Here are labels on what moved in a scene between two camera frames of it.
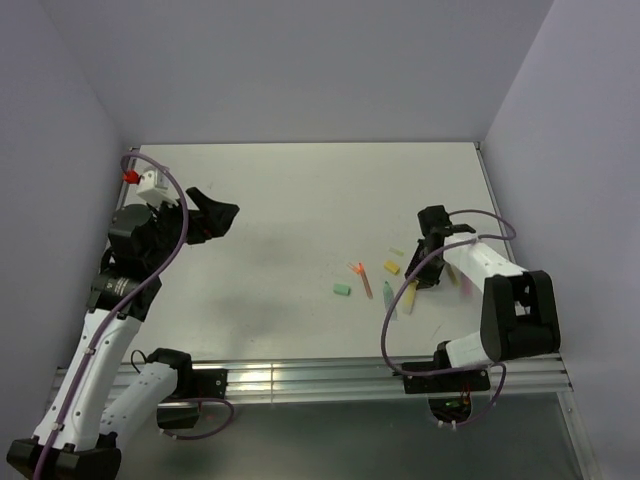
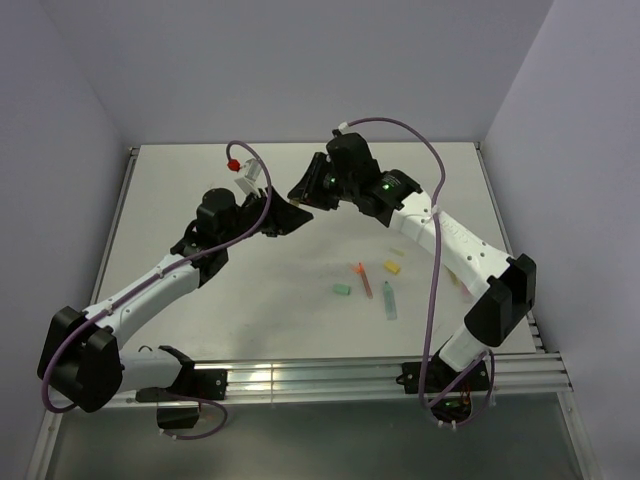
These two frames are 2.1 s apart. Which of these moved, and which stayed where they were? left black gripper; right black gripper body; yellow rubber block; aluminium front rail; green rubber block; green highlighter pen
Moved: right black gripper body; left black gripper
Stayed: aluminium front rail; green rubber block; green highlighter pen; yellow rubber block
